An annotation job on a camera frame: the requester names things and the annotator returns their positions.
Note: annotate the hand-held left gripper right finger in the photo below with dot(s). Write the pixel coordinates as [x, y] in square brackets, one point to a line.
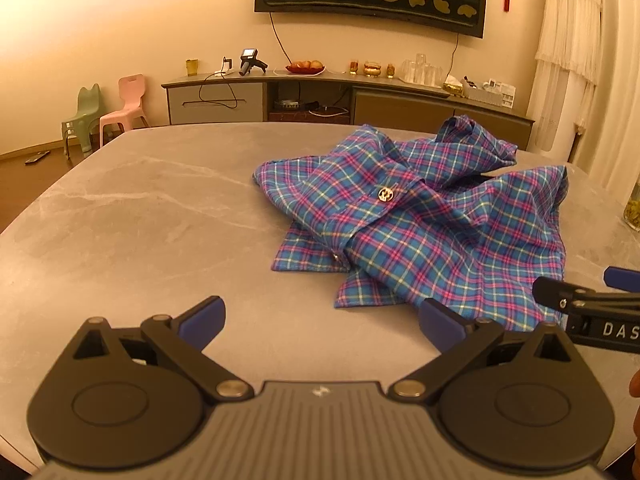
[440, 322]

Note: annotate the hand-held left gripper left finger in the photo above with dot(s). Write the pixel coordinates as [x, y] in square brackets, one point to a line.
[205, 317]

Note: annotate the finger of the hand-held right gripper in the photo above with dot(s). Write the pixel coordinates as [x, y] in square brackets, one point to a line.
[622, 279]
[550, 292]

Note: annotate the blue plaid shirt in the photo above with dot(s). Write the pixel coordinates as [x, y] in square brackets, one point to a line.
[415, 210]

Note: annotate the glass jar with green contents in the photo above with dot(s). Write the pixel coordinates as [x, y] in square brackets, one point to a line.
[632, 216]

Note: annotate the white floor appliance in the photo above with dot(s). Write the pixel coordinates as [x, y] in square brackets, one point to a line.
[555, 137]

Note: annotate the plain cream curtain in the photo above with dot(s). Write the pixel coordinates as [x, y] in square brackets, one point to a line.
[620, 85]

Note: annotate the white organiser tray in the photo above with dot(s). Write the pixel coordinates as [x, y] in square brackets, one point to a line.
[492, 94]

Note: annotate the long grey tv cabinet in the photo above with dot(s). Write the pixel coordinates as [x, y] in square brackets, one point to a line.
[215, 105]

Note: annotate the pink plastic child chair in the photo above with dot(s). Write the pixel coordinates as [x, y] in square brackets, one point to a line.
[127, 110]

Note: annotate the golden tissue box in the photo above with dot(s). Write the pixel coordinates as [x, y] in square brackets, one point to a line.
[453, 87]

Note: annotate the black router box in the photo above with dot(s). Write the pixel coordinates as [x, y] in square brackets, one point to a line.
[288, 105]

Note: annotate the black remote control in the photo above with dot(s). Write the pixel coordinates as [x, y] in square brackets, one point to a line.
[37, 158]

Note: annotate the green plastic child chair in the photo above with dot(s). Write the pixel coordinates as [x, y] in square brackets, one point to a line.
[82, 120]

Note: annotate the flat black shelf device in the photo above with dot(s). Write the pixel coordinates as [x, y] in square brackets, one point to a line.
[327, 111]

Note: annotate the yellow cup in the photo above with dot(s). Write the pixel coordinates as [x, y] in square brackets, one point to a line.
[192, 68]

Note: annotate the cluster of clear glasses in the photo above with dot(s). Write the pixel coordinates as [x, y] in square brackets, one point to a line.
[420, 71]

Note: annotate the white power adapter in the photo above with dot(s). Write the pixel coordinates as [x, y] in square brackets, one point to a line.
[227, 66]

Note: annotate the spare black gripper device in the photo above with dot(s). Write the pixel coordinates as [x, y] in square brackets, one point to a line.
[247, 62]

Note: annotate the wide golden ornament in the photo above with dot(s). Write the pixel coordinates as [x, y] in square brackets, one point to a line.
[373, 69]

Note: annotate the white lace curtain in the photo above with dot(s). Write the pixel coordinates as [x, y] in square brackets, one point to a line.
[567, 20]

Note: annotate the red plate of fruit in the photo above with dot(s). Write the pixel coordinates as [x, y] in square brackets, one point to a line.
[305, 67]

